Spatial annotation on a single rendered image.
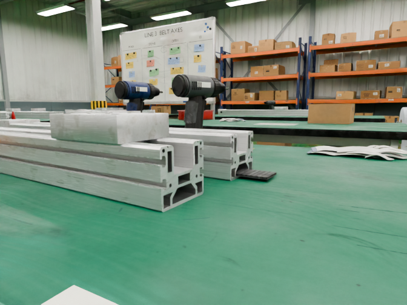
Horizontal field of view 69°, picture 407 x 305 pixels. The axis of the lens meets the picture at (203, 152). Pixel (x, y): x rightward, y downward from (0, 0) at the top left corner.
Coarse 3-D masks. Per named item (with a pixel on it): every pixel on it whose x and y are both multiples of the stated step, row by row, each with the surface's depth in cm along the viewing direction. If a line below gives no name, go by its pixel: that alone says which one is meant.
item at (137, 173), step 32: (0, 128) 74; (0, 160) 61; (32, 160) 56; (64, 160) 48; (96, 160) 44; (128, 160) 42; (160, 160) 38; (192, 160) 43; (96, 192) 45; (128, 192) 41; (160, 192) 38; (192, 192) 45
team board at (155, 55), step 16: (128, 32) 409; (144, 32) 396; (160, 32) 383; (176, 32) 371; (192, 32) 360; (208, 32) 350; (128, 48) 413; (144, 48) 400; (160, 48) 386; (176, 48) 374; (192, 48) 363; (208, 48) 353; (128, 64) 417; (144, 64) 403; (160, 64) 390; (176, 64) 378; (192, 64) 366; (208, 64) 355; (128, 80) 421; (144, 80) 407; (160, 80) 393; (160, 96) 397; (176, 96) 384
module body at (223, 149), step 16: (32, 128) 88; (48, 128) 83; (176, 128) 69; (192, 128) 68; (208, 144) 57; (224, 144) 55; (240, 144) 60; (208, 160) 57; (224, 160) 55; (240, 160) 58; (208, 176) 56; (224, 176) 54
